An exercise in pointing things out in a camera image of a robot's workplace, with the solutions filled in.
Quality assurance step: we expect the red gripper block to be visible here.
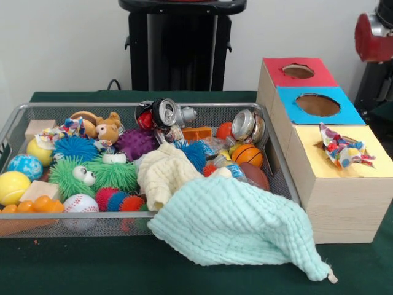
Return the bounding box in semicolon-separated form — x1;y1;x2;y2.
354;12;393;64

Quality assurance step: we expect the colourful dotted cloth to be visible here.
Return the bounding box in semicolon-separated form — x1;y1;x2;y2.
319;122;376;170
35;117;87;143

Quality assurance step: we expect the mint green waffle cloth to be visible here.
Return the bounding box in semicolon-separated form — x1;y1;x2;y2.
147;175;338;282

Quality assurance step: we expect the cream waffle cloth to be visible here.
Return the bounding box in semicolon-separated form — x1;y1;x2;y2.
137;141;205;212

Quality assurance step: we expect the wooden box with three holes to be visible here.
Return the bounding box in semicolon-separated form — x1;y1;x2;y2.
256;57;393;245

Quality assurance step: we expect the black upright stand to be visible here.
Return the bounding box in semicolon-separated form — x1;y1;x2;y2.
354;61;393;107

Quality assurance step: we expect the purple spiky ball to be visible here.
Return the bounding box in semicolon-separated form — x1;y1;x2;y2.
115;127;158;162

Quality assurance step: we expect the small brown teddy bear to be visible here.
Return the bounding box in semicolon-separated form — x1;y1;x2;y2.
95;111;123;144

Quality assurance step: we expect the blue spiky rubber ball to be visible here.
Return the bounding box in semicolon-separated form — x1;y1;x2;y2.
52;135;99;162

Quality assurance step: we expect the white baseball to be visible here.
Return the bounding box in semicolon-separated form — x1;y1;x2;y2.
63;193;100;231

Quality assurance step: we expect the blue globe ball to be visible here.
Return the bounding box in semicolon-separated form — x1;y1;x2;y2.
7;153;44;181

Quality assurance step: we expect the yellow tennis ball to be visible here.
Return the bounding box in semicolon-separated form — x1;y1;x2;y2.
0;170;32;206

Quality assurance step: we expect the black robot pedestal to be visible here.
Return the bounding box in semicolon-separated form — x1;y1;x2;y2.
118;0;248;92

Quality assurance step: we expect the black power cable loop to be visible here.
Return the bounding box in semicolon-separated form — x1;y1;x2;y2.
106;79;124;92

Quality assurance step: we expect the shallow wire mesh bin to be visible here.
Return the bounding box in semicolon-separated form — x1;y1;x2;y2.
0;102;302;239

